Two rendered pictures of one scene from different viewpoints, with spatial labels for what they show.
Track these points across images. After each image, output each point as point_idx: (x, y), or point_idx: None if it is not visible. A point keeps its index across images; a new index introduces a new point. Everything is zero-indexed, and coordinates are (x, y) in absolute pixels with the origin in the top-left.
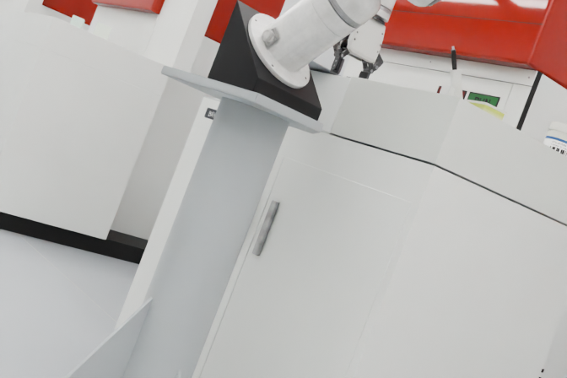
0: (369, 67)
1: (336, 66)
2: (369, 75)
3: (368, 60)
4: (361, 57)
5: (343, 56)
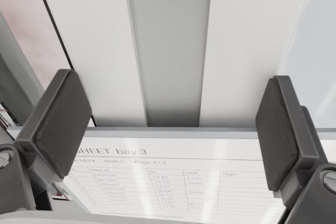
0: (26, 176)
1: (308, 116)
2: (30, 122)
3: (54, 219)
4: (140, 221)
5: (320, 182)
